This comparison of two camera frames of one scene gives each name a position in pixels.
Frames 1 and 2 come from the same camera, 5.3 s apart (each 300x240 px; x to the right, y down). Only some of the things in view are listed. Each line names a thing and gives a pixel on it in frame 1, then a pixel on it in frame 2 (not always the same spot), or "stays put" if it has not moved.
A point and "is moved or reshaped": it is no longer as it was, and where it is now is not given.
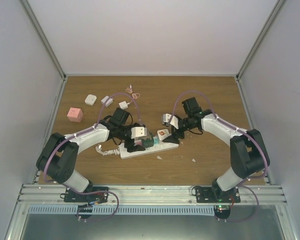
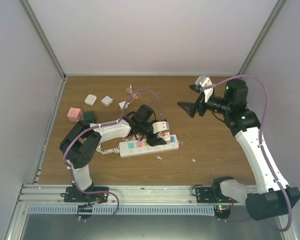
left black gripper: x=127 y=145 → x=160 y=140
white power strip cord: x=116 y=152 stays put
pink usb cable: x=135 y=95 stays put
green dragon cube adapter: x=149 y=141 is moved or reshaped
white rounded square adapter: x=90 y=99 stays put
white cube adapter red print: x=162 y=134 stays put
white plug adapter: x=108 y=102 stays put
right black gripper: x=173 y=138 → x=192 y=107
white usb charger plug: x=123 y=105 stays put
